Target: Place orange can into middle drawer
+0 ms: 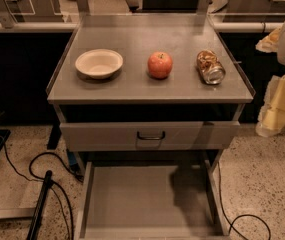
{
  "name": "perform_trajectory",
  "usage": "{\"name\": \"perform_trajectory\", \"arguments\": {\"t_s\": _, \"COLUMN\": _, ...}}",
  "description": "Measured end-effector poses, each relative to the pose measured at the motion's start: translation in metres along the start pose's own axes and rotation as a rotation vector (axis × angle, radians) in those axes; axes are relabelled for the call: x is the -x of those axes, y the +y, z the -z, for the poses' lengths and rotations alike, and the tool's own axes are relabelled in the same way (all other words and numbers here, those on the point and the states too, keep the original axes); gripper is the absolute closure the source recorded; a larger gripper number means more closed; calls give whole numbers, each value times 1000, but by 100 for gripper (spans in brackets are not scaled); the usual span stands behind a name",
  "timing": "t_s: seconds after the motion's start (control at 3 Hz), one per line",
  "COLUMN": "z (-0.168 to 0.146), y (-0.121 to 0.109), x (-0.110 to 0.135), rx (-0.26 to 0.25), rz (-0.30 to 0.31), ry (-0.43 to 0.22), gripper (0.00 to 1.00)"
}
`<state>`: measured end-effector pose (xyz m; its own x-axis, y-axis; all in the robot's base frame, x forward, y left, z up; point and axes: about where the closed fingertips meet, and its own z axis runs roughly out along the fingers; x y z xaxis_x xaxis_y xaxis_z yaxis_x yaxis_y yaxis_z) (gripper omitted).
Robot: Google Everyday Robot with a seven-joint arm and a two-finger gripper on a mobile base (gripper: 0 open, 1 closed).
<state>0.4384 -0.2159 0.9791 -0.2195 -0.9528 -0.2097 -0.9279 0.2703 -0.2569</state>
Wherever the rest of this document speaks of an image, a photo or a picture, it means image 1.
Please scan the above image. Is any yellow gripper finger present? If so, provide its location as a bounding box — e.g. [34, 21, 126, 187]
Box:
[255, 28, 281, 53]
[255, 75, 285, 137]

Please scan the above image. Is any orange soda can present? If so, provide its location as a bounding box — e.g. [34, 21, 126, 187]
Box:
[196, 50, 226, 85]

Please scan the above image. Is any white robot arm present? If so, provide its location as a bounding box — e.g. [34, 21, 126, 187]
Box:
[256, 22, 285, 137]

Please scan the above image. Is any grey metal drawer cabinet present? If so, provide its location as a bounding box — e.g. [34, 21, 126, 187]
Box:
[45, 13, 256, 240]

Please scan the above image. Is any closed grey top drawer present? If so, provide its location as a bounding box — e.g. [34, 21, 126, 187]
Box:
[60, 121, 240, 152]

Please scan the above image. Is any open grey middle drawer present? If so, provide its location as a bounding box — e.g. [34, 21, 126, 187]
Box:
[74, 162, 230, 240]

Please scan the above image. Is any red apple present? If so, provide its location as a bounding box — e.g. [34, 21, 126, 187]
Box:
[147, 52, 173, 79]

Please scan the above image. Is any white paper bowl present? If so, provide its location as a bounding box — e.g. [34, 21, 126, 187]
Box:
[75, 49, 123, 79]

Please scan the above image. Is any black bar on floor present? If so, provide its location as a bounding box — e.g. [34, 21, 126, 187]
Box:
[27, 170, 52, 240]

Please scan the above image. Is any black floor cable right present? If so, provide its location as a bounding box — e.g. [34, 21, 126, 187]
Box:
[217, 162, 272, 240]

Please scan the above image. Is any black floor cable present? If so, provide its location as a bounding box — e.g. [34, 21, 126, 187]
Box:
[0, 132, 84, 240]
[217, 162, 272, 240]

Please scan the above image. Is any black floor cable left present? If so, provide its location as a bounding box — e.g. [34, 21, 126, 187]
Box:
[0, 132, 84, 240]

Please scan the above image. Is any white horizontal rail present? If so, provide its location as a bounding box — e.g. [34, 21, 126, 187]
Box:
[0, 22, 282, 33]

